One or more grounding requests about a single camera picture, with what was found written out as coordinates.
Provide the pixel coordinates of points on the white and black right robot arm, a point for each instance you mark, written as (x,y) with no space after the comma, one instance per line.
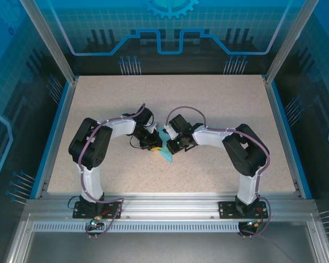
(246,186)

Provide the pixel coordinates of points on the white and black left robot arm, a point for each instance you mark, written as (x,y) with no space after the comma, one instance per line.
(91,180)

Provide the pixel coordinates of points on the grey metal base sheet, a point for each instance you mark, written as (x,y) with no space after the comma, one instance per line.
(164,246)

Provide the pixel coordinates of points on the aluminium base beam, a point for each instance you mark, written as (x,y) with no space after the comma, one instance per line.
(167,205)

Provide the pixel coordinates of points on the aluminium and blue side rail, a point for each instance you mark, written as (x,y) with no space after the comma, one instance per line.
(61,128)
(283,128)

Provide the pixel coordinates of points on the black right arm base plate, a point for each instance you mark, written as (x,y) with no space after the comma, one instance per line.
(224,211)

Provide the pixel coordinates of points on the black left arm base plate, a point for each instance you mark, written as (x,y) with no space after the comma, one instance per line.
(78,213)

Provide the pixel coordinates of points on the aluminium frame post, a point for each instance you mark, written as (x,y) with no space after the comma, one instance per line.
(288,41)
(51,41)

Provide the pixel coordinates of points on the aluminium lower frame rail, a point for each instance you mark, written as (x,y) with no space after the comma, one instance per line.
(323,253)
(19,241)

